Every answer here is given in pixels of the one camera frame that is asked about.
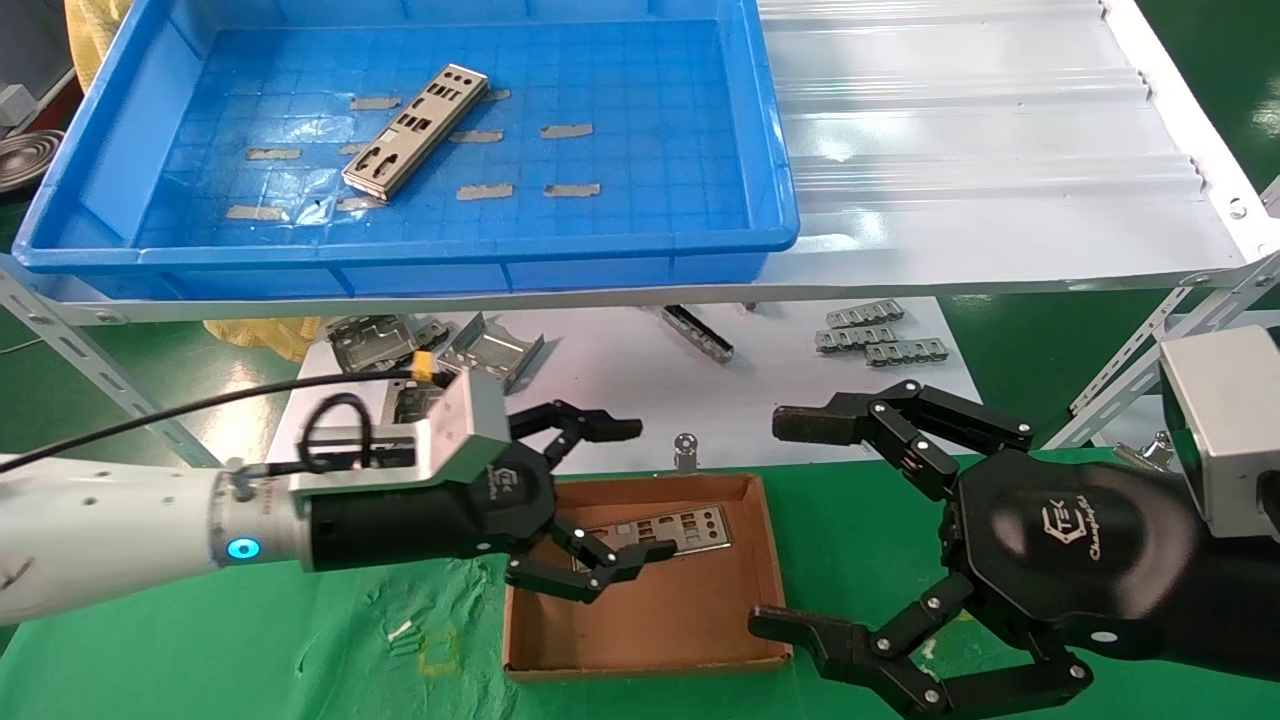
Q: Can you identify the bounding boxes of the black ribbed disc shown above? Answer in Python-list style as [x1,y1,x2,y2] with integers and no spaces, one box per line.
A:
[0,128,66,193]

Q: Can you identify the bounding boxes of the green table cloth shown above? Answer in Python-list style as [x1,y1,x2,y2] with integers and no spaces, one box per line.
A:
[0,450,1280,720]

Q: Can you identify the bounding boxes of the folded metal tray bracket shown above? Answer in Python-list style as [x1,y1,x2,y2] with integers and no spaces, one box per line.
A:
[437,312,546,394]

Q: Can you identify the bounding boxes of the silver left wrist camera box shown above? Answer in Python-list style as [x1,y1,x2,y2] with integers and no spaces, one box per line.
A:
[290,370,513,493]

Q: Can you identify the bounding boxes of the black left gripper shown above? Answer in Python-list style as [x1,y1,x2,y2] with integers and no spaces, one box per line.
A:
[305,400,679,604]

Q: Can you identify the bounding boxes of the dark stamped metal part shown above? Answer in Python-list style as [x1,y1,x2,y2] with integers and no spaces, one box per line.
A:
[385,320,451,361]

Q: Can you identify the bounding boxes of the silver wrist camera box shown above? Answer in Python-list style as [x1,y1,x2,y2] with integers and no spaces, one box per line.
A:
[290,370,513,493]
[1160,325,1280,541]

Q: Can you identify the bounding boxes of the yellow plastic bag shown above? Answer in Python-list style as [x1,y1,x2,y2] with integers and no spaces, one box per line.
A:
[203,317,323,363]

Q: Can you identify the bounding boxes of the long narrow metal strip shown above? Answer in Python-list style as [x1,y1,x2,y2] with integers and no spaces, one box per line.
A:
[660,305,736,363]

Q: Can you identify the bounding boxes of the black camera cable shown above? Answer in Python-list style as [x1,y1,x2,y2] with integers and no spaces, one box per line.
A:
[0,352,446,476]

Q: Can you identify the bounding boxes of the small notched metal strip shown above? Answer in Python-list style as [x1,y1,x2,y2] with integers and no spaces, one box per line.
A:
[866,340,951,367]
[816,325,897,353]
[826,300,906,328]

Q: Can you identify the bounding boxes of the brown cardboard box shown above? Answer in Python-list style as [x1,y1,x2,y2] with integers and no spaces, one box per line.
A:
[502,472,794,683]

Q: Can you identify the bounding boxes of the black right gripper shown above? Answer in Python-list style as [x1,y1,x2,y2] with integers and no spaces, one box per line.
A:
[748,380,1201,719]

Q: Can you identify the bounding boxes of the square stamped metal plate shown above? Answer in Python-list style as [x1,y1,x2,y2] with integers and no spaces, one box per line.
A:
[385,378,446,426]

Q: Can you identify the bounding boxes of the perforated steel angle brace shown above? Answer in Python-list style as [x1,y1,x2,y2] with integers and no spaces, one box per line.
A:
[1040,250,1280,451]
[0,255,229,469]

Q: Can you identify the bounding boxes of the flat stamped metal bracket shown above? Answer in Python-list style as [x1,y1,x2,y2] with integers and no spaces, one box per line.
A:
[328,315,421,379]

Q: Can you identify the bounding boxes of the white paper sheet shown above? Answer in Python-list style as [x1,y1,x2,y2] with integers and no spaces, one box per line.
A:
[258,297,986,488]

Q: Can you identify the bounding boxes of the white metal shelf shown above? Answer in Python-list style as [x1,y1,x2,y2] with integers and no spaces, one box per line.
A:
[0,0,1280,326]

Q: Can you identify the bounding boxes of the blue plastic tray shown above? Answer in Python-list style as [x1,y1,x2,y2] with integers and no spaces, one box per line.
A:
[12,0,801,301]

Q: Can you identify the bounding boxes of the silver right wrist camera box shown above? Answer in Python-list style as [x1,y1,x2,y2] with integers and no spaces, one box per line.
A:
[1160,325,1280,541]

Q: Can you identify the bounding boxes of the yellow plastic sheet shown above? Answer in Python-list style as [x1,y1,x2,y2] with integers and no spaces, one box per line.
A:
[65,0,136,93]

